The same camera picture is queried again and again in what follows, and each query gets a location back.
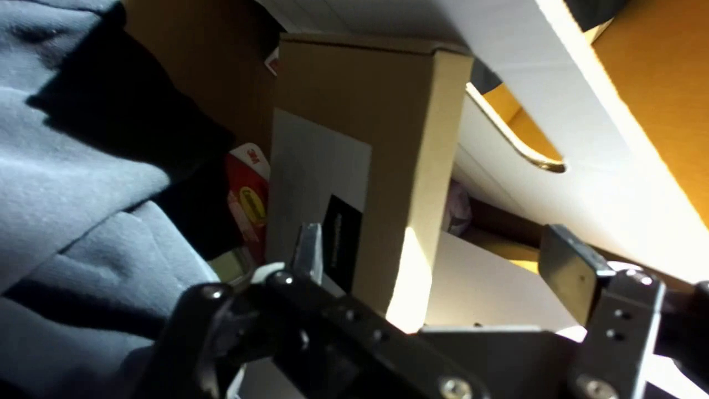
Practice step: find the dark blue hoodie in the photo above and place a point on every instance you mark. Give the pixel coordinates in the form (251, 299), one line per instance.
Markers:
(92, 131)

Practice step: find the white cardboard box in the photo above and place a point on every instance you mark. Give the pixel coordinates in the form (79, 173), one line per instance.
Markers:
(615, 192)

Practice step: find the red yellow package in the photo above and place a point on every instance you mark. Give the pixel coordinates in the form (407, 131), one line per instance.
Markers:
(250, 173)

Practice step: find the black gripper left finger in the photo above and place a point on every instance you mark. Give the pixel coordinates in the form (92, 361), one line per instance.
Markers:
(307, 260)

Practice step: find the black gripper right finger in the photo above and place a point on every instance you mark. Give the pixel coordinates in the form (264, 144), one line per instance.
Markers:
(573, 269)

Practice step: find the tan couch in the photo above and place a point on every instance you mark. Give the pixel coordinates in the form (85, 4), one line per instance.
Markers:
(655, 54)

